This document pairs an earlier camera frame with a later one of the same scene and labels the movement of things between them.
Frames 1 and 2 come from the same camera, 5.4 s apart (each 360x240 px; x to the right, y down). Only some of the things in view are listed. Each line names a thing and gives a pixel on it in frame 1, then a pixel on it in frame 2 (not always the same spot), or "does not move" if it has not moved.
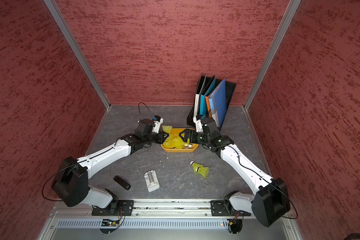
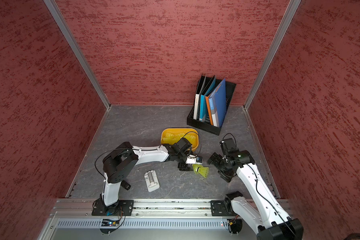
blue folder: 217,101 does not move
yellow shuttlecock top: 173,141 does not move
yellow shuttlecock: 203,171 does not move
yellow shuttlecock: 195,166 does not move
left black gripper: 161,138 → 184,167
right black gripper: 193,133 → 227,175
